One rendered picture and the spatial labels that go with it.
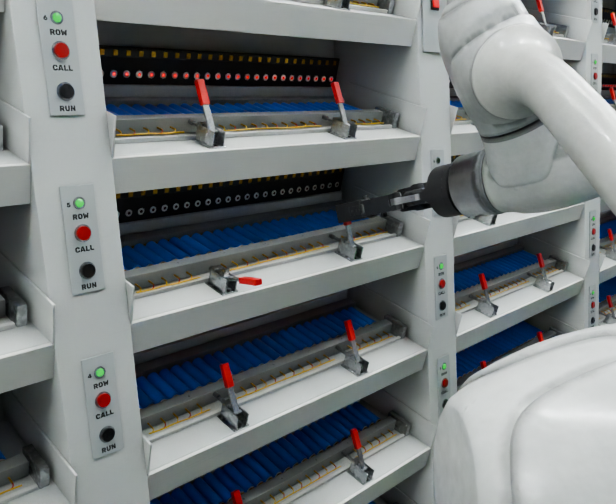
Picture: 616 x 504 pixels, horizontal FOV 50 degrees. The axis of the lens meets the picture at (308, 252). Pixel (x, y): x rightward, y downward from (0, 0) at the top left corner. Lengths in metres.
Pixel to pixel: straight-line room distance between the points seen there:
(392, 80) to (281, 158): 0.36
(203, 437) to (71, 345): 0.26
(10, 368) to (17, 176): 0.20
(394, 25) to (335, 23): 0.14
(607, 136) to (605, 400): 0.38
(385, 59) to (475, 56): 0.50
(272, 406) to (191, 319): 0.22
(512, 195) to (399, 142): 0.35
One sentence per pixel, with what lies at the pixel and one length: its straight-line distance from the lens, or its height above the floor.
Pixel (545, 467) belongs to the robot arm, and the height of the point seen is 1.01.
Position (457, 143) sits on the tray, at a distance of 1.33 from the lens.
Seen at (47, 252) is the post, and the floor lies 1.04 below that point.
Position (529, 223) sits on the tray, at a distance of 1.59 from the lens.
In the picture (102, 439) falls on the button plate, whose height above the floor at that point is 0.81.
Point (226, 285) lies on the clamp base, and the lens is 0.91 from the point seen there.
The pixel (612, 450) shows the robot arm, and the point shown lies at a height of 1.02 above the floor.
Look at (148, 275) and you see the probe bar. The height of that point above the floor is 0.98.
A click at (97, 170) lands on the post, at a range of 0.80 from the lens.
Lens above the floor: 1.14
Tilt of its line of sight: 10 degrees down
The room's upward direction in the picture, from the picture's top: 4 degrees counter-clockwise
